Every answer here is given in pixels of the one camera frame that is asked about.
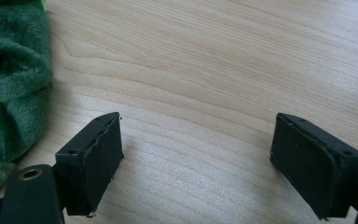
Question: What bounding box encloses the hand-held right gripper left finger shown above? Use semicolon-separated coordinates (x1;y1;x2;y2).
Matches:
54;111;125;217

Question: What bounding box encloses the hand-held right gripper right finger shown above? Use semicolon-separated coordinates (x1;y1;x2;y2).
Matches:
268;112;358;220

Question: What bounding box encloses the green plush toy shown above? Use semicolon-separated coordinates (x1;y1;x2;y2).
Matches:
0;0;54;203

